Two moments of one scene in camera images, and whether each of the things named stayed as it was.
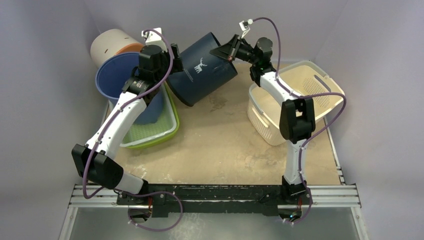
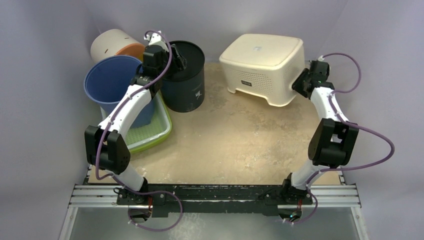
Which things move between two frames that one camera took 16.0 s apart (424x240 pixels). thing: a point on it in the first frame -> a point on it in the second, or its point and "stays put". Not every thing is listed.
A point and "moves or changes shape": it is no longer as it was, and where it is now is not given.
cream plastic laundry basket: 306,79 -> 265,65
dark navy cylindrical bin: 203,72 moves or changes shape
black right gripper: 236,48 -> 301,84
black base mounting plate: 171,200 stays put
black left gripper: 177,67 stays put
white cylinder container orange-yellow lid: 109,42 stays put
